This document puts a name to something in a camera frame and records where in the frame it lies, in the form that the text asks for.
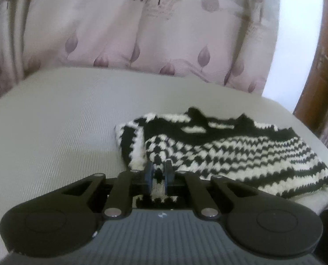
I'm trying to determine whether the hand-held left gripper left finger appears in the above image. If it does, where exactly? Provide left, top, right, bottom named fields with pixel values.
left=60, top=161, right=155, bottom=221

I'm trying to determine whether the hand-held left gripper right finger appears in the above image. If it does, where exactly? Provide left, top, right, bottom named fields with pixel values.
left=164, top=160, right=262, bottom=221

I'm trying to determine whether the black white striped knit sweater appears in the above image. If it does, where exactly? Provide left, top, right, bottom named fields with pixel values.
left=114, top=106, right=328, bottom=209

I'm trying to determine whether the pink leaf print curtain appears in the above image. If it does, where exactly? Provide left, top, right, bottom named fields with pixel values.
left=0, top=0, right=281, bottom=109

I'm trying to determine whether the brown wooden frame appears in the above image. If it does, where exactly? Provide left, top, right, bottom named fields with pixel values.
left=292, top=0, right=328, bottom=150

